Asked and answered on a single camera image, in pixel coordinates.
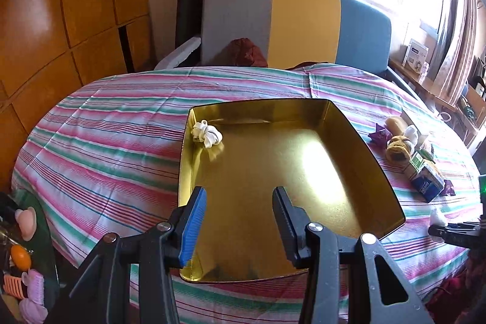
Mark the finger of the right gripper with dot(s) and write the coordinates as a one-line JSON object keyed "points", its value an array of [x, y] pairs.
{"points": [[467, 233]]}

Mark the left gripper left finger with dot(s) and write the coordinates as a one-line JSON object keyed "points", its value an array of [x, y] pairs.
{"points": [[190, 223]]}

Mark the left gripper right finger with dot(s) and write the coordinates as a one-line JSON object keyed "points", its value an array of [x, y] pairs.
{"points": [[291, 221]]}

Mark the purple snack packet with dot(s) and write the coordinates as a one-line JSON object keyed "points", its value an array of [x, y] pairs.
{"points": [[380, 136], [448, 189]]}

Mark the blue Tempo tissue pack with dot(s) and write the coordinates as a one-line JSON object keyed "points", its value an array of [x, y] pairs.
{"points": [[428, 181]]}

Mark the white knotted cloth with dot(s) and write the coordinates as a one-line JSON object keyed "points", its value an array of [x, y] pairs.
{"points": [[206, 134]]}

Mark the green white small box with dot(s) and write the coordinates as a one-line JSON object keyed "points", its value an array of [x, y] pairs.
{"points": [[415, 166]]}

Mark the yellow sock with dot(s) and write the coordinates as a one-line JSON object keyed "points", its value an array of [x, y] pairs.
{"points": [[399, 149]]}

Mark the white plastic ball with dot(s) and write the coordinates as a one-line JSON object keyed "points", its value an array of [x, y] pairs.
{"points": [[412, 134]]}

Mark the cream cardboard box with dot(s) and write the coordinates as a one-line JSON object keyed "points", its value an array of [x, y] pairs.
{"points": [[421, 125]]}

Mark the yellow sponge far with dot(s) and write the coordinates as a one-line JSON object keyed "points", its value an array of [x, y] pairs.
{"points": [[396, 125]]}

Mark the wooden side table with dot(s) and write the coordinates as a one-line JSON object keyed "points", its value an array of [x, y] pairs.
{"points": [[430, 91]]}

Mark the dark red cushion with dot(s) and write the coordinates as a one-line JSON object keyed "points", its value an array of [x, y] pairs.
{"points": [[243, 52]]}

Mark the white blue product box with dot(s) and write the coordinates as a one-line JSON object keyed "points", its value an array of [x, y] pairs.
{"points": [[415, 56]]}

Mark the black rolled mat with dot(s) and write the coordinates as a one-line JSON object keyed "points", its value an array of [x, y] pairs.
{"points": [[188, 20]]}

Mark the grey yellow blue armchair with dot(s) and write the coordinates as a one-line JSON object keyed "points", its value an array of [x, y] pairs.
{"points": [[290, 33]]}

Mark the wooden wardrobe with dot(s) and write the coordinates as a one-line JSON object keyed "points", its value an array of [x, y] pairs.
{"points": [[51, 48]]}

